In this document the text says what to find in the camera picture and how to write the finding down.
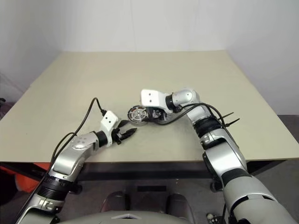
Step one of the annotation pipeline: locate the small white black floor device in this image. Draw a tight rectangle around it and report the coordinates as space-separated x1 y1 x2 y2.
206 212 225 224

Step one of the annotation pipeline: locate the dark rounded robot foot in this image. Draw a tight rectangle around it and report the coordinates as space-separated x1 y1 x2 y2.
101 191 130 212
167 193 191 214

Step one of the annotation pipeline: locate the black stand equipment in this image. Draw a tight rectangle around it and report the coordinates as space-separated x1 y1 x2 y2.
0 97 7 117

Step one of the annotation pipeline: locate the silver robot torso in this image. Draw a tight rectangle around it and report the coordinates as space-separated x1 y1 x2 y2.
56 209 194 224

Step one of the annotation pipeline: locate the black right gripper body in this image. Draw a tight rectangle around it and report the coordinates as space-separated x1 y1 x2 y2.
146 106 168 126

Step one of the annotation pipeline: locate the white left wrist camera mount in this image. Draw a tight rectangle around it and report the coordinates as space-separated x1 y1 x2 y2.
100 111 118 148

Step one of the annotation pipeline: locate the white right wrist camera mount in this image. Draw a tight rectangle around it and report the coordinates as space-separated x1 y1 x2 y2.
140 89 169 112

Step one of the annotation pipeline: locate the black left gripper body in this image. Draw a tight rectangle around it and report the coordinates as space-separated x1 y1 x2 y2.
111 127 124 146

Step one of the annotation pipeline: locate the black rectangular floor plate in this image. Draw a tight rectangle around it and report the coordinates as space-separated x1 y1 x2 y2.
137 186 167 192

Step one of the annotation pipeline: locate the motor housing with copper windings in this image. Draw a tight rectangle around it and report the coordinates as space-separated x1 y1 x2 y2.
128 105 149 127

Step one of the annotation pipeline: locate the black metal table frame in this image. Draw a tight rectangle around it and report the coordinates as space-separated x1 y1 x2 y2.
0 160 285 193

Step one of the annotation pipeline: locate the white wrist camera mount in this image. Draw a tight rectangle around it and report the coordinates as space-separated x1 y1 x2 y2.
140 89 169 112
100 111 118 148

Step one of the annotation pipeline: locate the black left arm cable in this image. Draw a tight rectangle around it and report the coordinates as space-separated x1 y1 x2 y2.
50 97 107 164

